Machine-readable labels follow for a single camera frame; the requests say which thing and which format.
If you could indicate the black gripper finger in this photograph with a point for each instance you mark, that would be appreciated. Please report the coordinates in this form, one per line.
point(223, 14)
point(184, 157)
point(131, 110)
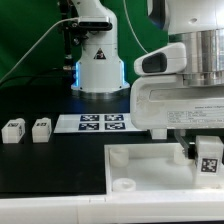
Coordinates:
point(187, 142)

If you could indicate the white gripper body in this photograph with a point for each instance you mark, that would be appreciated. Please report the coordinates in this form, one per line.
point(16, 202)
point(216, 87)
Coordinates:
point(163, 102)

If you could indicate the white square tabletop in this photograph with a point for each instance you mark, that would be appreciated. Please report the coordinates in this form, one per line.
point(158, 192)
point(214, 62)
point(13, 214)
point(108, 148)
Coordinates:
point(149, 167)

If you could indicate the white L-shaped obstacle fence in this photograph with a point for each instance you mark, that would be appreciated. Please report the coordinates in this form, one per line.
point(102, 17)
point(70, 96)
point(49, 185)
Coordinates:
point(136, 207)

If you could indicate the white base tag sheet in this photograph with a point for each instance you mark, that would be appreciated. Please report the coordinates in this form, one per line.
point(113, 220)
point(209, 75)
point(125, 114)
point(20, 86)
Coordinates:
point(94, 123)

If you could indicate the grey camera on stand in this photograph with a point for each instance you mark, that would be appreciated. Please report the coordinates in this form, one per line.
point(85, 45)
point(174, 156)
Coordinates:
point(87, 23)

